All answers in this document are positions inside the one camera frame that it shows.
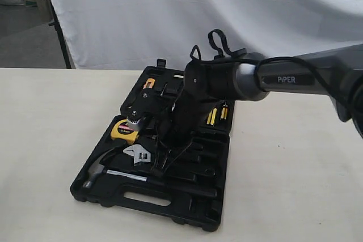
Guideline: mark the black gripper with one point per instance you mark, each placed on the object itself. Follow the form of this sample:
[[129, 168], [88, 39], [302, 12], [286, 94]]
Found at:
[[176, 127]]

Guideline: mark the black plastic tool case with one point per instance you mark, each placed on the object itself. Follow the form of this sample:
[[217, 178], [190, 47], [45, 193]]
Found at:
[[210, 146]]

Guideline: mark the black adjustable wrench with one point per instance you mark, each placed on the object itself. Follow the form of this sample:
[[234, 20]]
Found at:
[[141, 155]]

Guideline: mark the steel claw hammer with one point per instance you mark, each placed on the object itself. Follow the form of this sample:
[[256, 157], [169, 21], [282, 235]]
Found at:
[[97, 168]]

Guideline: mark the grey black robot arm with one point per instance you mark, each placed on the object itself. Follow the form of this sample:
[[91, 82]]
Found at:
[[336, 73]]

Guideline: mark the yellow tape measure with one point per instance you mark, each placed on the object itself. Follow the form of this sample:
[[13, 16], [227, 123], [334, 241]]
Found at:
[[121, 130]]

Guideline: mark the long yellow black screwdriver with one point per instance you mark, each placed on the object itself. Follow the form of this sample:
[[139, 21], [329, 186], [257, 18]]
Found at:
[[212, 117]]

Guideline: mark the short yellow black screwdriver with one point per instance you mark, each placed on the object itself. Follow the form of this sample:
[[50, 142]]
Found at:
[[224, 110]]

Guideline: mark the orange utility knife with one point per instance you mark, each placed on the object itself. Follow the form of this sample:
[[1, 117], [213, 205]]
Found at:
[[149, 83]]

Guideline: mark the white backdrop cloth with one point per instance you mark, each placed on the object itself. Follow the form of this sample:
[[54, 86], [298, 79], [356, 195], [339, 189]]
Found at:
[[131, 34]]

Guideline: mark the black backdrop stand pole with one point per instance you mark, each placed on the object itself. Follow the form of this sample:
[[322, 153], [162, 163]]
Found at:
[[55, 23]]

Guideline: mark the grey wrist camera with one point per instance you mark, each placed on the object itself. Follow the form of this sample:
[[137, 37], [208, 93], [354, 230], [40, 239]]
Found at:
[[148, 104]]

